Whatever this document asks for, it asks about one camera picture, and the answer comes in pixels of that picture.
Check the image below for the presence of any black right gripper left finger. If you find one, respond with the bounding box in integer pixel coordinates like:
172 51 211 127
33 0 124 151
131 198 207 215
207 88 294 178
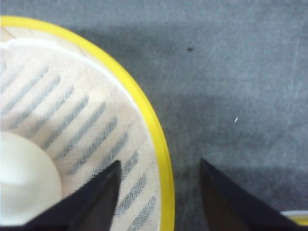
18 159 122 231

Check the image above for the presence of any steamer basket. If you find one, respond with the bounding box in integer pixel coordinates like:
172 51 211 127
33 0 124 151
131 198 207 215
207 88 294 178
0 16 175 231

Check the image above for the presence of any yellow-rimmed steamer lid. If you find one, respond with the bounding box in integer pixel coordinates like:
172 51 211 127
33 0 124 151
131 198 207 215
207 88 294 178
281 210 308 226

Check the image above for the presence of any white mesh cloth liner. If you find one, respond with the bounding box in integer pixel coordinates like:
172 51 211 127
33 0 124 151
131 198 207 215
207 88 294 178
0 39 161 231

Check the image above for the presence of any large white bun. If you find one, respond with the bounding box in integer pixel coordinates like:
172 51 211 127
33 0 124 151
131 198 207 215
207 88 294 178
0 132 62 226

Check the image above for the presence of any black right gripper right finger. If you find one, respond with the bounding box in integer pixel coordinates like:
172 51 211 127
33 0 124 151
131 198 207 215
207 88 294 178
199 158 302 231

